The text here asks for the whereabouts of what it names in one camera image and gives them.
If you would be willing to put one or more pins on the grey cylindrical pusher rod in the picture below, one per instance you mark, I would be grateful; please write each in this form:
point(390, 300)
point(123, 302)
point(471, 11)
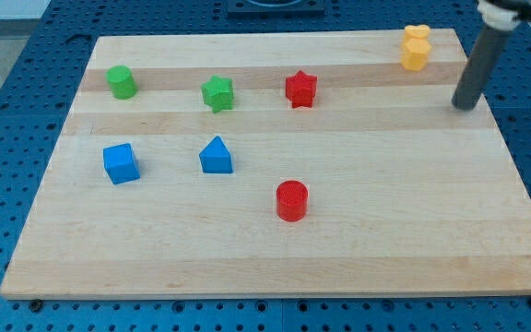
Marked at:
point(484, 56)

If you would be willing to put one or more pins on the red cylinder block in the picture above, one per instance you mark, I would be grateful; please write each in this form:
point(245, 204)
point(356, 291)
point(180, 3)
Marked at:
point(292, 200)

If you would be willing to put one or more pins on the green cylinder block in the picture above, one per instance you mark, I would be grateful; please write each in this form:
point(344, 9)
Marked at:
point(121, 82)

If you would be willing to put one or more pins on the red star block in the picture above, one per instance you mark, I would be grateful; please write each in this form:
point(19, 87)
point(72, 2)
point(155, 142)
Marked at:
point(301, 89)

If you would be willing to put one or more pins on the blue triangle block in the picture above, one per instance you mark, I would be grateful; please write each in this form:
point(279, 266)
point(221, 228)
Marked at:
point(215, 157)

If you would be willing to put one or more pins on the wooden board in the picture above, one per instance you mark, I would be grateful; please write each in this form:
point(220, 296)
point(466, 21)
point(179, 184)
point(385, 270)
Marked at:
point(408, 197)

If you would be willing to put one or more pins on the green star block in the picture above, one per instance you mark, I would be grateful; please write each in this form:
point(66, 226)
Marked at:
point(218, 94)

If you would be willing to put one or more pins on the yellow heart block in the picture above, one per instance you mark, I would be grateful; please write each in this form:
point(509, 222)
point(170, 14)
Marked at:
point(416, 32)

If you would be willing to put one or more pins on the blue cube block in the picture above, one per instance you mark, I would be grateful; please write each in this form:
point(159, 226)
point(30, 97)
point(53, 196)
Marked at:
point(120, 163)

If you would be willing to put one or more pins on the yellow hexagon block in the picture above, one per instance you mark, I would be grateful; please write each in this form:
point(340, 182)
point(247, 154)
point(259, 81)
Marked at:
point(415, 54)

